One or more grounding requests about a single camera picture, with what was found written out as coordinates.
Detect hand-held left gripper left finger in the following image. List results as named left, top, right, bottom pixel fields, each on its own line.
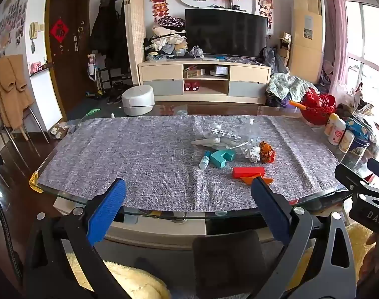
left=23, top=177, right=131, bottom=299

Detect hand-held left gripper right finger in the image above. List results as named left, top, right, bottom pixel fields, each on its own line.
left=251, top=177, right=356, bottom=299

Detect orange block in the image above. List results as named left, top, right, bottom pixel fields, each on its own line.
left=239, top=176, right=275, bottom=187

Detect red block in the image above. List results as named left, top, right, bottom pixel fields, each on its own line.
left=233, top=166, right=266, bottom=179

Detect orange wrapper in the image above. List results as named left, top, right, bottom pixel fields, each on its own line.
left=258, top=141, right=276, bottom=164

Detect white paper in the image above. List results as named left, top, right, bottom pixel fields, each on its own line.
left=244, top=146, right=261, bottom=163

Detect teal block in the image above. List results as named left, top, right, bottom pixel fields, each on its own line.
left=210, top=149, right=236, bottom=169

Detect clear plastic bag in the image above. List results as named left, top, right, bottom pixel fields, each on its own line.
left=238, top=121, right=262, bottom=148

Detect small white teal-cap bottle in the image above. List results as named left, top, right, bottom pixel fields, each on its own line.
left=199, top=151, right=212, bottom=170

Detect blue round tin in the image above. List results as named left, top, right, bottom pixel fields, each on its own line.
left=345, top=118, right=371, bottom=157

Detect white cream jar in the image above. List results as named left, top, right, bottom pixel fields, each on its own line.
left=339, top=130, right=355, bottom=153

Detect white red-label bottle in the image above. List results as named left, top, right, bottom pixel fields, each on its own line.
left=329, top=118, right=346, bottom=146

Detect grey woven table mat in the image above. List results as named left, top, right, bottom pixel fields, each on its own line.
left=38, top=115, right=339, bottom=211

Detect small white orange-label bottle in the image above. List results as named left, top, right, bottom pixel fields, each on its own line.
left=325, top=113, right=339, bottom=136

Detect yellow fluffy cushion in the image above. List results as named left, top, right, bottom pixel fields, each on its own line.
left=67, top=252, right=172, bottom=299

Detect yellow table corner guard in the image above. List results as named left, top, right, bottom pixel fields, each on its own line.
left=29, top=173, right=44, bottom=193

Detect red basket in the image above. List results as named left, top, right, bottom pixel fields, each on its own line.
left=301, top=89, right=337, bottom=127

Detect plush slippers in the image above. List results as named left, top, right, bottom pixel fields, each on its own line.
left=50, top=123, right=69, bottom=139

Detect metal chair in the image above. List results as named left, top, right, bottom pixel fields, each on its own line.
left=0, top=106, right=50, bottom=150

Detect patterned light cloth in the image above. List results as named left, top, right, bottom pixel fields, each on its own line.
left=267, top=73, right=318, bottom=103

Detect white round stool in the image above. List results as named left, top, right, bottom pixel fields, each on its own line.
left=121, top=85, right=155, bottom=116

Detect whiteboard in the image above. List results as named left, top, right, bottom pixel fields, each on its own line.
left=29, top=68, right=64, bottom=132

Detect dark brown door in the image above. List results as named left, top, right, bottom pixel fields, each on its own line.
left=45, top=0, right=92, bottom=120

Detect window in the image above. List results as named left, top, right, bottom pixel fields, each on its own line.
left=341, top=0, right=379, bottom=106

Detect pink curtain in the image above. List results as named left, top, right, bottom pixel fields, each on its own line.
left=319, top=0, right=349, bottom=94

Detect beige standing air conditioner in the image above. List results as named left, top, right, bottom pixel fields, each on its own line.
left=290, top=0, right=326, bottom=85

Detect beige television cabinet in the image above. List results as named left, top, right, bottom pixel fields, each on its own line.
left=138, top=57, right=271, bottom=105

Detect dark coats on rack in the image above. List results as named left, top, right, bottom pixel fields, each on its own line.
left=90, top=0, right=130, bottom=75

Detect black television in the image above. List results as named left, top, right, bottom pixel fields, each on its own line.
left=185, top=9, right=268, bottom=59

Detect pile of clothes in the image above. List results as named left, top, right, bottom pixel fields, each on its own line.
left=144, top=16, right=189, bottom=62

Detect beige folding screen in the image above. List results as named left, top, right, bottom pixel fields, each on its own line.
left=125, top=0, right=147, bottom=85

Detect red diamond door ornament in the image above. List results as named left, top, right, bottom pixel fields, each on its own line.
left=50, top=19, right=69, bottom=44

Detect red hanging fish ornament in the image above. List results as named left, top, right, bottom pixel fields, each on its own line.
left=150, top=0, right=172, bottom=23

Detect wall intercom phone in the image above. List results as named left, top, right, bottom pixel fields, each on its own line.
left=29, top=22, right=39, bottom=54

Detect hanging cartoon wall ornament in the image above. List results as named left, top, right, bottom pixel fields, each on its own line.
left=256, top=0, right=275, bottom=35

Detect wall photo collage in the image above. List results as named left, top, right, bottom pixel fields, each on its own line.
left=0, top=0, right=27, bottom=60

